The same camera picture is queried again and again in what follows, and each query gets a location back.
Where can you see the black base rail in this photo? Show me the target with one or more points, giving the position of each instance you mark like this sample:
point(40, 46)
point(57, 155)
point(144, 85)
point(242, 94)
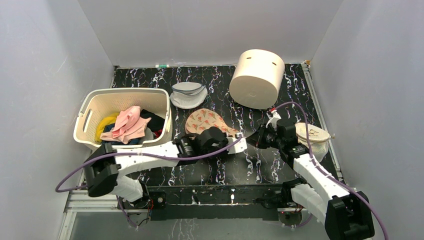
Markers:
point(258, 201)

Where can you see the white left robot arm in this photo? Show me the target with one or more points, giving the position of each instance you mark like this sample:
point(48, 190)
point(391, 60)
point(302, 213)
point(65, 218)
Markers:
point(107, 169)

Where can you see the yellow garment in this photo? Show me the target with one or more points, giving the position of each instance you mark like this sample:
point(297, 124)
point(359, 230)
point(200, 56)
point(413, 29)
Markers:
point(105, 121)

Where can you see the dark blue garment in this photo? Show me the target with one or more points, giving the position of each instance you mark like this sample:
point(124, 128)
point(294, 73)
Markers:
point(108, 128)

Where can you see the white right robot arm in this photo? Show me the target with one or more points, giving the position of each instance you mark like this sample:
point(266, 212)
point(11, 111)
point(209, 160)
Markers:
point(344, 214)

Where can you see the white mesh laundry bag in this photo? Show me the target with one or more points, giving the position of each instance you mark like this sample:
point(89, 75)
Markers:
point(188, 95)

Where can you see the floral mesh laundry bag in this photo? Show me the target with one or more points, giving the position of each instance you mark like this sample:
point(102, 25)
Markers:
point(203, 119)

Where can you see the red garment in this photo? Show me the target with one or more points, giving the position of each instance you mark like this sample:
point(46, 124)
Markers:
point(157, 133)

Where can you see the pink garment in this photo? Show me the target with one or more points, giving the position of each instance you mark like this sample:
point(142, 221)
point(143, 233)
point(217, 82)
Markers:
point(129, 125)

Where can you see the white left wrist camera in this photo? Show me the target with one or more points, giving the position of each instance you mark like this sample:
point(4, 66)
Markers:
point(237, 143)

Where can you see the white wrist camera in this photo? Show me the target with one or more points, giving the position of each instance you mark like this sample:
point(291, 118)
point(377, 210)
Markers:
point(237, 143)
point(273, 118)

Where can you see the cream round drum container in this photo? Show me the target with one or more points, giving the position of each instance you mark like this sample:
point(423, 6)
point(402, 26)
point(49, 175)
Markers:
point(257, 79)

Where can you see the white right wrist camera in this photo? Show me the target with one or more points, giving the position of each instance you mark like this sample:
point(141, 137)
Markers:
point(273, 118)

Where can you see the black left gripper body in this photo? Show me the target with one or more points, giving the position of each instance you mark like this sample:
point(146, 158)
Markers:
point(223, 144)

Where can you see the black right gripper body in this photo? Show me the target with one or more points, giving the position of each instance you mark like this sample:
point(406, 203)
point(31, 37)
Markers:
point(261, 139)

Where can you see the beige round mesh bag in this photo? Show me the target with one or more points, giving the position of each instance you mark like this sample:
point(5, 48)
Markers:
point(318, 138)

